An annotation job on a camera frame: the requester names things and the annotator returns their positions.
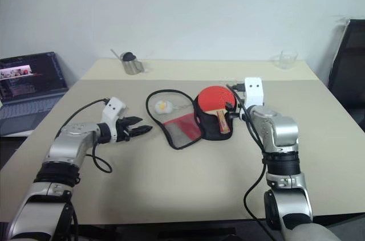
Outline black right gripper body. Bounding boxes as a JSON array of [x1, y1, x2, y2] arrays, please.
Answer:
[[225, 101, 245, 120]]

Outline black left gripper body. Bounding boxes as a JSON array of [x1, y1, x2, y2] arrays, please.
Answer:
[[115, 117, 135, 142]]

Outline red table tennis paddle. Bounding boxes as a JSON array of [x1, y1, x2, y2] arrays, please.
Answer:
[[197, 85, 237, 134]]

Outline black red paddle case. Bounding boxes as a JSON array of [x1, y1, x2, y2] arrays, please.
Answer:
[[145, 89, 235, 150]]

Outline white plush keychain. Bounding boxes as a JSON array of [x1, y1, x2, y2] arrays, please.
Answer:
[[155, 100, 174, 115]]

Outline stainless steel cup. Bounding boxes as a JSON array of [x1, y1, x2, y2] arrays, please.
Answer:
[[121, 56, 147, 76]]

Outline thin metal straw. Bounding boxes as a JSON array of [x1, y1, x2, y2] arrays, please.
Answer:
[[110, 48, 124, 61]]

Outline clear glass cup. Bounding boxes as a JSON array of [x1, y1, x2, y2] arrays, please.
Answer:
[[274, 50, 299, 70]]

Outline grey open laptop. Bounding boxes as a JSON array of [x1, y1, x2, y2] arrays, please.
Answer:
[[0, 51, 70, 137]]

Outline black office chair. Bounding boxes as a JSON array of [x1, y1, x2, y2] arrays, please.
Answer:
[[327, 18, 365, 133]]

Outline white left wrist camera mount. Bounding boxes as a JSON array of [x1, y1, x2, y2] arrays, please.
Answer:
[[102, 97, 128, 142]]

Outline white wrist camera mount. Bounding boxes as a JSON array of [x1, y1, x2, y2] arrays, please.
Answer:
[[102, 97, 128, 142], [244, 76, 265, 107]]

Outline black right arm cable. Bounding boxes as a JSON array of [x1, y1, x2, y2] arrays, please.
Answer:
[[225, 82, 279, 241]]

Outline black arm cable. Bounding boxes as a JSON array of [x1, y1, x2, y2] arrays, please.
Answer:
[[225, 82, 279, 241], [58, 97, 112, 174]]

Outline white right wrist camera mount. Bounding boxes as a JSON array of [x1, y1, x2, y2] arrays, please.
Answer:
[[244, 76, 265, 107]]

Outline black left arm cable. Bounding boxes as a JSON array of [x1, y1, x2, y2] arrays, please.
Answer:
[[58, 97, 112, 174]]

